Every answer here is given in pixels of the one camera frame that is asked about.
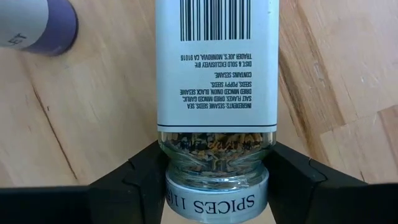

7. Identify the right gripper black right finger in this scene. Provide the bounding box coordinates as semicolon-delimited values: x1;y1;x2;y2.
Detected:
264;141;398;224

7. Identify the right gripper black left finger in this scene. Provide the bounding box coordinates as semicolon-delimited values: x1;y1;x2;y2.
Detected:
0;141;169;224

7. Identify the purple icing tube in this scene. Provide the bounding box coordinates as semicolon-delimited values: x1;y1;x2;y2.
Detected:
0;0;79;57

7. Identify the white label spice jar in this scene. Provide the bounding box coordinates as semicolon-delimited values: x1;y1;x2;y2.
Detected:
155;0;280;224

